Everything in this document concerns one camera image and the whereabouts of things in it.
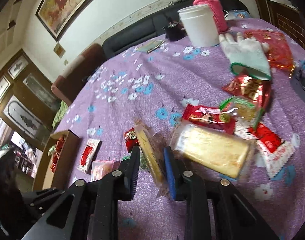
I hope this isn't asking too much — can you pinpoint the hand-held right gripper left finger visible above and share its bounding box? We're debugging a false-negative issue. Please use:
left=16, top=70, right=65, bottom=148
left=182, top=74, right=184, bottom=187
left=21, top=146, right=141, bottom=240

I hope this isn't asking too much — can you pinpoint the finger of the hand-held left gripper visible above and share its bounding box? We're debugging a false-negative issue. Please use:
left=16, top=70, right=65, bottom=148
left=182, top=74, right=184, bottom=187
left=23, top=188, right=71, bottom=221

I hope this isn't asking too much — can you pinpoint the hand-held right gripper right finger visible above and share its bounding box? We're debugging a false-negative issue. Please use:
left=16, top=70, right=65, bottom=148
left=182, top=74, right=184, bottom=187
left=163, top=146, right=280, bottom=240

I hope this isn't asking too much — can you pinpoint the small green candy packet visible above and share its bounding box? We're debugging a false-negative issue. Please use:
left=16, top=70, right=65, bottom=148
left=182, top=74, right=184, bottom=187
left=122, top=154, right=153, bottom=171

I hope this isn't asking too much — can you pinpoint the thin yellow cake packet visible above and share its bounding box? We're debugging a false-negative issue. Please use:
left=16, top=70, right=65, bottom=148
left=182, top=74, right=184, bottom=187
left=133, top=123, right=168, bottom=197

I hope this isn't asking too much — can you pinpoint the pink snack packet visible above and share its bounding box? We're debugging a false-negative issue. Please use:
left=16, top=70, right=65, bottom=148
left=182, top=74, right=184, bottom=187
left=91, top=159, right=120, bottom=182

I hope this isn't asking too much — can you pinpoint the small red candy packet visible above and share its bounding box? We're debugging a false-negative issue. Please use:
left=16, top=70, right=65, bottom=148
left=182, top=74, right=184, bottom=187
left=124, top=127, right=139, bottom=152

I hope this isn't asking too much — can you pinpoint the small red white snack packet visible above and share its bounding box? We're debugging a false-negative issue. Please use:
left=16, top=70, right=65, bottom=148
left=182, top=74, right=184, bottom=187
left=78, top=138, right=102, bottom=175

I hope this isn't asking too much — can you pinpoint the large yellow cake packet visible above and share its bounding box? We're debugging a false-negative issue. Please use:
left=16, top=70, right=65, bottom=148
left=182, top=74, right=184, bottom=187
left=171, top=123, right=256, bottom=179

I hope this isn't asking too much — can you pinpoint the cardboard box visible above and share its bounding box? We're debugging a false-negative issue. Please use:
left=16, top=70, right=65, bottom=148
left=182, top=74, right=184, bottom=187
left=32, top=129, right=81, bottom=191

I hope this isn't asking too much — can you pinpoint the red snack bar packet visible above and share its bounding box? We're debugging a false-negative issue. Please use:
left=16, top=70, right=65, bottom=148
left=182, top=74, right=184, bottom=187
left=182, top=104, right=236, bottom=135

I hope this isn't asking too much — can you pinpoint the green clear snack packet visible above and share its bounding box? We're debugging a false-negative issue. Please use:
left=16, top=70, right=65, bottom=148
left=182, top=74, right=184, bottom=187
left=218, top=96, right=265, bottom=128

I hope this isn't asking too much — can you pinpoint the large red white snack packet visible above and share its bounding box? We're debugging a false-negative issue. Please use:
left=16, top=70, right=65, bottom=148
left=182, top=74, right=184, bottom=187
left=239, top=122, right=296, bottom=179

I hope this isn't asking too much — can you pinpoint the red gold foil snack packet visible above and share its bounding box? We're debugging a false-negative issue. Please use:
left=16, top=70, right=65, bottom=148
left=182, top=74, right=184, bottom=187
left=222, top=73, right=272, bottom=103

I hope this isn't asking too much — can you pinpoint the person's dark clothing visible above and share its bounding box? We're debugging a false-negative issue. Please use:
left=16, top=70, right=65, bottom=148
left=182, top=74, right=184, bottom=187
left=0, top=150, right=26, bottom=240

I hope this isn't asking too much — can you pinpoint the green blanket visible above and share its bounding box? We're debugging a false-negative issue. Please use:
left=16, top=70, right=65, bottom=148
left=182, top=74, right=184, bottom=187
left=52, top=99, right=69, bottom=128

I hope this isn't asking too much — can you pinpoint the brown armchair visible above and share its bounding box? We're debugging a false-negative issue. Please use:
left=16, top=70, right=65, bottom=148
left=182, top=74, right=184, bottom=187
left=51, top=43, right=107, bottom=106

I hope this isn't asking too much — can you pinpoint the wooden glass panel door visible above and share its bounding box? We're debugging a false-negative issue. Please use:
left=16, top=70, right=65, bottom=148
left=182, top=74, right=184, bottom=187
left=0, top=49, right=61, bottom=155

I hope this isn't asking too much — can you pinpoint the black sofa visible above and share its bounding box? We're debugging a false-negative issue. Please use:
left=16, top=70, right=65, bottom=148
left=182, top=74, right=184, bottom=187
left=102, top=0, right=252, bottom=58

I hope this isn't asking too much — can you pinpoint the black pouch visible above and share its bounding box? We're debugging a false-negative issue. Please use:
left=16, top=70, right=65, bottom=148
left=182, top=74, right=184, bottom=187
left=163, top=21, right=186, bottom=42

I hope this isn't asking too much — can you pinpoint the white glove green cuff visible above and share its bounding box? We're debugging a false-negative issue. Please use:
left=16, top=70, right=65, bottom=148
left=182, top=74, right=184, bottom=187
left=218, top=32, right=272, bottom=81

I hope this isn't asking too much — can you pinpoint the white plastic jar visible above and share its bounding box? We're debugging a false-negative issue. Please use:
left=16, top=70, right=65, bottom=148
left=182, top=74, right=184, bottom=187
left=177, top=4, right=220, bottom=47

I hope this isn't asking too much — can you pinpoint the red plastic bag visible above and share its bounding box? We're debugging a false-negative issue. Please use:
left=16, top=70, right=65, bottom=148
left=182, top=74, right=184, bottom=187
left=243, top=29, right=295, bottom=70

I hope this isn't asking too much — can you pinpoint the pink sleeved bottle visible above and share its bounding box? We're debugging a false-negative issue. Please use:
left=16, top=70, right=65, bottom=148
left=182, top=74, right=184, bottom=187
left=190, top=0, right=228, bottom=33

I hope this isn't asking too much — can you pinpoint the clear blue printed bag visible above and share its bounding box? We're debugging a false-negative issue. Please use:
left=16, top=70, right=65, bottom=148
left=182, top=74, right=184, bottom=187
left=224, top=9, right=251, bottom=21

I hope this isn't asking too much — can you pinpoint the wooden cabinet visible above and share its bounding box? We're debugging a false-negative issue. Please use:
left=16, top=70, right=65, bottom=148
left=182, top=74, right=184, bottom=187
left=249, top=0, right=305, bottom=54

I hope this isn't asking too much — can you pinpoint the small gold wall plaque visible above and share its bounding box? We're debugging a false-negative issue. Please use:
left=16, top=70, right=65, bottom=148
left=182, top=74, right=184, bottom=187
left=54, top=43, right=66, bottom=58

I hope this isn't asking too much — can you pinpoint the framed wall painting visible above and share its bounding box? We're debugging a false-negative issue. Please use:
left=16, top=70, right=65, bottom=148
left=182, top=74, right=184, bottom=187
left=35, top=0, right=115, bottom=42

